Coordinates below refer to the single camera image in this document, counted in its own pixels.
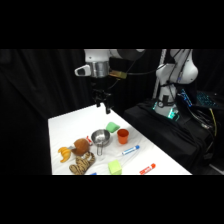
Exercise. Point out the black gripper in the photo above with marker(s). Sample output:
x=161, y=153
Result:
x=100, y=88

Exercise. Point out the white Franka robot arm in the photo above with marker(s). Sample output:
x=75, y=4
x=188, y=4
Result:
x=186, y=71

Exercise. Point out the blue pen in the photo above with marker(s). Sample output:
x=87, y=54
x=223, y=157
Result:
x=130, y=150

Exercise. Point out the red pen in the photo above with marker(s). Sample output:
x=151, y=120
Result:
x=147, y=169

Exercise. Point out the green cloth pouch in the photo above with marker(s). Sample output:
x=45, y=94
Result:
x=112, y=126

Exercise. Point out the metal strainer bowl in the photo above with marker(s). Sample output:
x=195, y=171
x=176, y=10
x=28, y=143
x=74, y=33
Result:
x=100, y=138

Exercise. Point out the orange plastic cup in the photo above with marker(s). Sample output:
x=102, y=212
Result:
x=123, y=136

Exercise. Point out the red white small marker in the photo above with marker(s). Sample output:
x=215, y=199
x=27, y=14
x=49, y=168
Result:
x=88, y=139

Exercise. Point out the brown plush ball toy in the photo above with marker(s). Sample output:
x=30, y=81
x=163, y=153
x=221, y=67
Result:
x=81, y=146

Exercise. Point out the yellow croissant toy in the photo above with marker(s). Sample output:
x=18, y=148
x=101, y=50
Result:
x=65, y=153

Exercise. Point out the striped tiger plush toy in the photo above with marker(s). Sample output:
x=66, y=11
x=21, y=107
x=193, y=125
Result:
x=81, y=163

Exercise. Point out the light green block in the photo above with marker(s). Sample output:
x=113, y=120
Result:
x=115, y=167

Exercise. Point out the black curtain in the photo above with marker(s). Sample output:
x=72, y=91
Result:
x=36, y=100

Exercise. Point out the small blue object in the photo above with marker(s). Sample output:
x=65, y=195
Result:
x=93, y=173

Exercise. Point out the black robot stand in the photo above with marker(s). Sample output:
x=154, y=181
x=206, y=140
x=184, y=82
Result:
x=173, y=136

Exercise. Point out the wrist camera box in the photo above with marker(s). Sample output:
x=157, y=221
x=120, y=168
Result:
x=118, y=74

